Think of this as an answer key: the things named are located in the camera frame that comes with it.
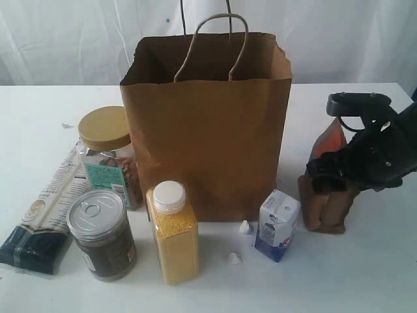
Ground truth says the small white blue milk carton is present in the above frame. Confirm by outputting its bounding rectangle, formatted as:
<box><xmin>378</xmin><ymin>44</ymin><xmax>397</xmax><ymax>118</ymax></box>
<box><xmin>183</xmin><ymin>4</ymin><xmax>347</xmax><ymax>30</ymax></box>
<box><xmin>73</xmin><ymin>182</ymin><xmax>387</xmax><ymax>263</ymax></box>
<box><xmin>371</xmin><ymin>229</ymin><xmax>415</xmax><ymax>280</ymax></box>
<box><xmin>255</xmin><ymin>189</ymin><xmax>300</xmax><ymax>262</ymax></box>

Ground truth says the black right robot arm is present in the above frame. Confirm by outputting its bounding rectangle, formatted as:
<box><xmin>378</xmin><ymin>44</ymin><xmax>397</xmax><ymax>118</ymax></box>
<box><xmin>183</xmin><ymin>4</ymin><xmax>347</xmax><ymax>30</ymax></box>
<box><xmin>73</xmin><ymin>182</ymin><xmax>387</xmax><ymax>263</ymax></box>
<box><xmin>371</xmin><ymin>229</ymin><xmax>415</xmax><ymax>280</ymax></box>
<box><xmin>306</xmin><ymin>92</ymin><xmax>416</xmax><ymax>194</ymax></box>

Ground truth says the dark jar with metal lid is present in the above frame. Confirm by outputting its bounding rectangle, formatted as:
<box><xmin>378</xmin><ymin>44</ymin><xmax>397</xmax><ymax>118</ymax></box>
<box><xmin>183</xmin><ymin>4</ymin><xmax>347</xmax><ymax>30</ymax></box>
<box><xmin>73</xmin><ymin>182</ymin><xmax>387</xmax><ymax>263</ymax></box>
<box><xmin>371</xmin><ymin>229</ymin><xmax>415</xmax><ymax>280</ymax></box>
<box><xmin>66</xmin><ymin>189</ymin><xmax>137</xmax><ymax>281</ymax></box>

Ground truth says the blue white spaghetti packet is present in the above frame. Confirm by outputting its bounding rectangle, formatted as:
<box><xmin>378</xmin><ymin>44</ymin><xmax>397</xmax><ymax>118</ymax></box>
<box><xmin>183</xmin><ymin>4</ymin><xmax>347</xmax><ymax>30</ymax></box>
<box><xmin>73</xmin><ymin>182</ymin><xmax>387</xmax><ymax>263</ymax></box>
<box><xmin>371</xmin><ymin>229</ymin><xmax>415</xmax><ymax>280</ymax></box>
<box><xmin>1</xmin><ymin>148</ymin><xmax>90</xmax><ymax>275</ymax></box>

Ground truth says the brown snack pouch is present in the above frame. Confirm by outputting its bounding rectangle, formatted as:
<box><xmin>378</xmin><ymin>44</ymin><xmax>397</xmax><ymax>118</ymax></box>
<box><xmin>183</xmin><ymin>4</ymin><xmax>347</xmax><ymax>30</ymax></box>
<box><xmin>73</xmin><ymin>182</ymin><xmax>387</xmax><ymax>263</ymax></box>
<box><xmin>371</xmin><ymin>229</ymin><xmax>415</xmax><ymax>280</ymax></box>
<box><xmin>298</xmin><ymin>119</ymin><xmax>360</xmax><ymax>235</ymax></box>

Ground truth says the large brown paper shopping bag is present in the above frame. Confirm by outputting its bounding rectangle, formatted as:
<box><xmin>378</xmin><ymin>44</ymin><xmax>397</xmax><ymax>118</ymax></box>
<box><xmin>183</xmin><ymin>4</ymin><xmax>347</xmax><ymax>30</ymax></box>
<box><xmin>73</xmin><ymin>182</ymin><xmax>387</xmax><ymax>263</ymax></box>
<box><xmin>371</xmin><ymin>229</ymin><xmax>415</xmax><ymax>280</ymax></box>
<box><xmin>120</xmin><ymin>29</ymin><xmax>293</xmax><ymax>222</ymax></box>

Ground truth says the yellow millet bottle white cap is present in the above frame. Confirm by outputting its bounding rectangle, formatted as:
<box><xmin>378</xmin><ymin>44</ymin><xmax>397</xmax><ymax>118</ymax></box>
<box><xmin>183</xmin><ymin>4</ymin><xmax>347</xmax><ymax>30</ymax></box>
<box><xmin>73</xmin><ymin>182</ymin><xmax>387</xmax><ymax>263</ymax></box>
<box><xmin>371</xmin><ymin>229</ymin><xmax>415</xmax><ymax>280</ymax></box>
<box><xmin>146</xmin><ymin>181</ymin><xmax>199</xmax><ymax>286</ymax></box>

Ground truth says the white backdrop curtain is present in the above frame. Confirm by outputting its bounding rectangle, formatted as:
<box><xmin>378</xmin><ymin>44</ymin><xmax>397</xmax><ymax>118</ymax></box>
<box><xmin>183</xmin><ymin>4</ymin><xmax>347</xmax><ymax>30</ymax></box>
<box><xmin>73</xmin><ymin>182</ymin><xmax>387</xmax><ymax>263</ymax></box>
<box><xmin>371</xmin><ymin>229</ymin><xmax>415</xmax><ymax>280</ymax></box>
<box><xmin>1</xmin><ymin>1</ymin><xmax>416</xmax><ymax>93</ymax></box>

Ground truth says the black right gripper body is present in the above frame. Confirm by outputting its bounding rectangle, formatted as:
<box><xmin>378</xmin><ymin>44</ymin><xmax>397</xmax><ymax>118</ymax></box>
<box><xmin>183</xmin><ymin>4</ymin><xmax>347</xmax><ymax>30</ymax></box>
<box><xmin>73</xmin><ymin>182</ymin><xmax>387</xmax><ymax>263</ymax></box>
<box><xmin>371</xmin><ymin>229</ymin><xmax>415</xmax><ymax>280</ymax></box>
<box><xmin>340</xmin><ymin>107</ymin><xmax>410</xmax><ymax>191</ymax></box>

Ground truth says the crumpled white paper ball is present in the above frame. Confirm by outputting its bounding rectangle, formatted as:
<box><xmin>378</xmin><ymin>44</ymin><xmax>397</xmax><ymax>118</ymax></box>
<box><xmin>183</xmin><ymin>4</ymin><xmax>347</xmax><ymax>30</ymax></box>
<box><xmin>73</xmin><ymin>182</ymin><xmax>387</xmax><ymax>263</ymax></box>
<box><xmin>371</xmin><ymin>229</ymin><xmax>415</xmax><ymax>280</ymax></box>
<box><xmin>239</xmin><ymin>220</ymin><xmax>252</xmax><ymax>235</ymax></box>
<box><xmin>228</xmin><ymin>252</ymin><xmax>242</xmax><ymax>265</ymax></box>

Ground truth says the nut jar with gold lid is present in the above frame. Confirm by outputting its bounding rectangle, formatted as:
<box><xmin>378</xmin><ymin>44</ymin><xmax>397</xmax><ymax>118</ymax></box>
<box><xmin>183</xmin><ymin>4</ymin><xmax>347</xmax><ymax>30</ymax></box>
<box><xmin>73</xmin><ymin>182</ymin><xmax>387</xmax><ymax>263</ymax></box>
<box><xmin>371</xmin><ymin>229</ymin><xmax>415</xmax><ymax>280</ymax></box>
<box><xmin>76</xmin><ymin>106</ymin><xmax>143</xmax><ymax>211</ymax></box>

